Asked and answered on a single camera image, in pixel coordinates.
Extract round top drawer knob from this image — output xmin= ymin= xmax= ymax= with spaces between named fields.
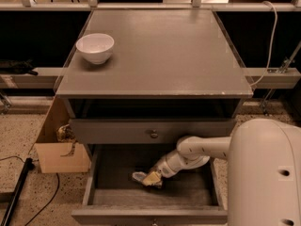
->
xmin=150 ymin=130 xmax=158 ymax=138

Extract white cable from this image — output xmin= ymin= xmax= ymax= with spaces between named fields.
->
xmin=249 ymin=1 xmax=278 ymax=88

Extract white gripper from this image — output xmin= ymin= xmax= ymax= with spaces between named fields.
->
xmin=142 ymin=160 xmax=176 ymax=186

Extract grey wooden drawer cabinet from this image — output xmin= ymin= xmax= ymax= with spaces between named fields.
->
xmin=54 ymin=8 xmax=254 ymax=226

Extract open grey middle drawer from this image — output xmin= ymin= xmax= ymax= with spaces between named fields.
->
xmin=71 ymin=144 xmax=228 ymax=226

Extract crumpled paper in box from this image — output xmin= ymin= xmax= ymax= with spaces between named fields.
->
xmin=56 ymin=124 xmax=76 ymax=142

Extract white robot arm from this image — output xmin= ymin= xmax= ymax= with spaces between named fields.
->
xmin=142 ymin=119 xmax=301 ymax=226

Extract closed grey top drawer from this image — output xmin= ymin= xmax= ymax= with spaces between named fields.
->
xmin=69 ymin=119 xmax=235 ymax=144

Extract black object on shelf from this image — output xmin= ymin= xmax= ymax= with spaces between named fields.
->
xmin=0 ymin=59 xmax=38 ymax=76

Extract cardboard box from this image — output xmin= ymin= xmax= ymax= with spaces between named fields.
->
xmin=35 ymin=98 xmax=90 ymax=173

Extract black bar on floor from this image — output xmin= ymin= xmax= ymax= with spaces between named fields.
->
xmin=0 ymin=158 xmax=35 ymax=226

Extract black floor cable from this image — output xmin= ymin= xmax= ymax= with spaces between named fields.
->
xmin=0 ymin=155 xmax=60 ymax=226

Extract white ceramic bowl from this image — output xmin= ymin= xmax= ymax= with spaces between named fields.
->
xmin=75 ymin=33 xmax=115 ymax=65

